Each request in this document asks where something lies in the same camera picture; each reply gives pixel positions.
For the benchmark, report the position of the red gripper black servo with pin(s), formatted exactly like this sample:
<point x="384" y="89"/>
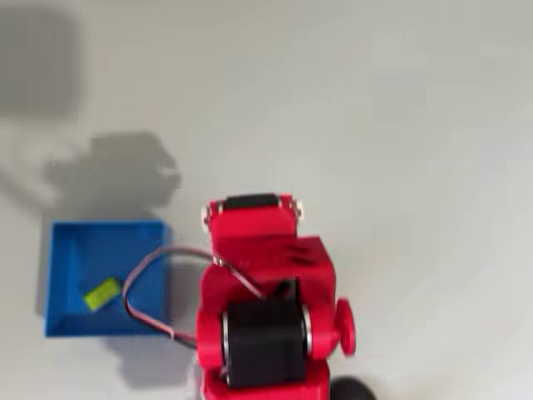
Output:
<point x="252" y="222"/>

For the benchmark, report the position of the green and grey block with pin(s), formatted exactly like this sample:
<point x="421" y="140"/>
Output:
<point x="102" y="293"/>

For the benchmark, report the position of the red robot arm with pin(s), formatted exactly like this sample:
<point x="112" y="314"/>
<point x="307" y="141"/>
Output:
<point x="266" y="291"/>

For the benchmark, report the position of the blue plastic bin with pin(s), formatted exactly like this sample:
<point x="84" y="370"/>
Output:
<point x="100" y="254"/>

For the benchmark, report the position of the black gooseneck stand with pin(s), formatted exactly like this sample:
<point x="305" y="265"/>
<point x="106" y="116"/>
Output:
<point x="354" y="389"/>

